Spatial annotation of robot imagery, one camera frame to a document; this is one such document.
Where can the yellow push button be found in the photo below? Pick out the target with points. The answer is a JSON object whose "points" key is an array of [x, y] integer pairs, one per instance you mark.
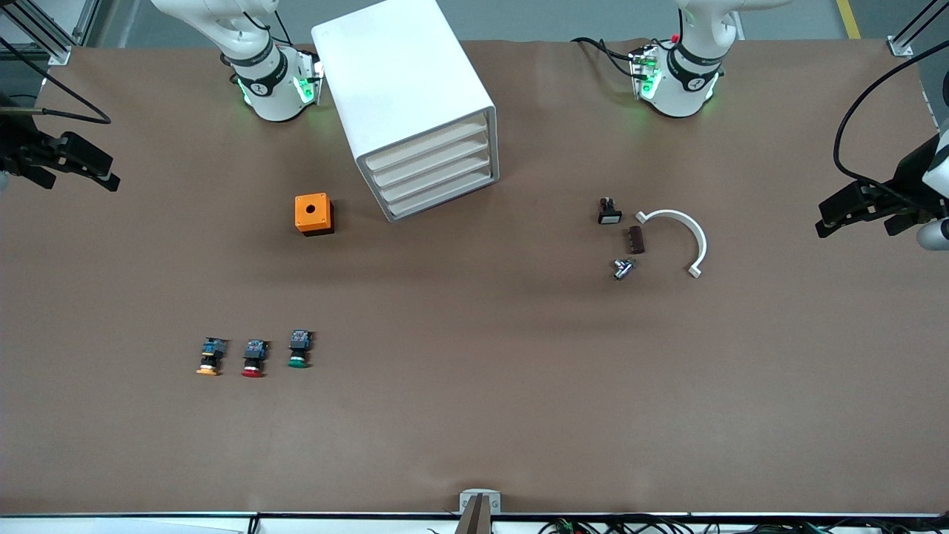
{"points": [[213, 348]]}

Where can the orange button enclosure box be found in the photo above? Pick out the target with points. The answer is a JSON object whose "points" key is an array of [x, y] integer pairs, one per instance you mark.
{"points": [[304, 219]]}

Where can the silver metal fitting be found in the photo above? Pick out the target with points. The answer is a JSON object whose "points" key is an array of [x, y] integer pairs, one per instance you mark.
{"points": [[623, 268]]}

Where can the green push button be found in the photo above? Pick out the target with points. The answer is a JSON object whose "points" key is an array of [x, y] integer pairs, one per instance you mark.
{"points": [[299, 343]]}

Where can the dark camera mount bar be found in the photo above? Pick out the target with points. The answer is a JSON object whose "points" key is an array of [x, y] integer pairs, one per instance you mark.
{"points": [[474, 519]]}

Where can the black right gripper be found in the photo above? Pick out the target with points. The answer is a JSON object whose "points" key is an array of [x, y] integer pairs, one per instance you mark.
{"points": [[16, 143]]}

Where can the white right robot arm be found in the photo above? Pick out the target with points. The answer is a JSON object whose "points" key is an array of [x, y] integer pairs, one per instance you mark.
{"points": [[270, 89]]}

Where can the red push button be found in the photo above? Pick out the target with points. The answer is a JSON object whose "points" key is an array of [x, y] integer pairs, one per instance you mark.
{"points": [[255, 350]]}

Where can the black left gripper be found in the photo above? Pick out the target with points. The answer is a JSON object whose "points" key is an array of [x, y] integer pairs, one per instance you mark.
{"points": [[909, 176]]}

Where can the brown terminal block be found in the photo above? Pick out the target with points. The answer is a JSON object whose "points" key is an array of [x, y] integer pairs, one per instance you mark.
{"points": [[637, 240]]}

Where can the aluminium frame post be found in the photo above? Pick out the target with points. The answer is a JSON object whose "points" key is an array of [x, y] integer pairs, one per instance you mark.
{"points": [[58, 53], [899, 47]]}

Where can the white drawer cabinet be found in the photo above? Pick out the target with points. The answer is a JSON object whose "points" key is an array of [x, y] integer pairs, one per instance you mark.
{"points": [[393, 74]]}

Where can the grey metal bracket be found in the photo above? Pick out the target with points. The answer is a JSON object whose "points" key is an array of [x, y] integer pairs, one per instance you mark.
{"points": [[493, 498]]}

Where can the black switch with white face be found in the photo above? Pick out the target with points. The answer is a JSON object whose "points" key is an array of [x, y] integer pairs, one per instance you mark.
{"points": [[609, 215]]}

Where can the white curved plastic bracket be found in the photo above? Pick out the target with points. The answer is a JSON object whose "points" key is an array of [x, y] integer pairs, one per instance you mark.
{"points": [[700, 241]]}

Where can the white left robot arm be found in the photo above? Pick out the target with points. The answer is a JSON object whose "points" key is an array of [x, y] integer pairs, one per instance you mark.
{"points": [[682, 89]]}

